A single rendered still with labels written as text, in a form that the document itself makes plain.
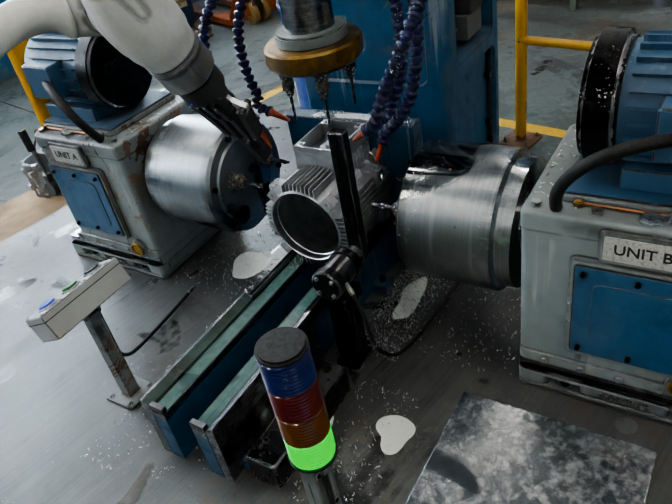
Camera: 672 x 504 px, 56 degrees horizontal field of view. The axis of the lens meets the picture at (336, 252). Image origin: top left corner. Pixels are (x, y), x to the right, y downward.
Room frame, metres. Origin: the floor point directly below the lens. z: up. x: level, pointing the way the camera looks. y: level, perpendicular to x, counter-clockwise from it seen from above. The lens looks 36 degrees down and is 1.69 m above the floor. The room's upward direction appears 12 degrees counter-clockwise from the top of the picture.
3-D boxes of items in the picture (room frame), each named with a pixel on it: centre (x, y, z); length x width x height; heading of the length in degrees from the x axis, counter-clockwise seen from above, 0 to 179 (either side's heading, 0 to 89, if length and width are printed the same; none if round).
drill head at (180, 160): (1.34, 0.27, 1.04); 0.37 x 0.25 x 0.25; 53
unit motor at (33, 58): (1.48, 0.51, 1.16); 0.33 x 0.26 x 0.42; 53
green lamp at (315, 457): (0.51, 0.08, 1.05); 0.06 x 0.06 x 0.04
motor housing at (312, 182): (1.12, -0.01, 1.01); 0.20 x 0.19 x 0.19; 143
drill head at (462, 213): (0.92, -0.27, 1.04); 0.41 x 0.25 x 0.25; 53
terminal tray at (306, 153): (1.15, -0.04, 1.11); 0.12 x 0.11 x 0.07; 143
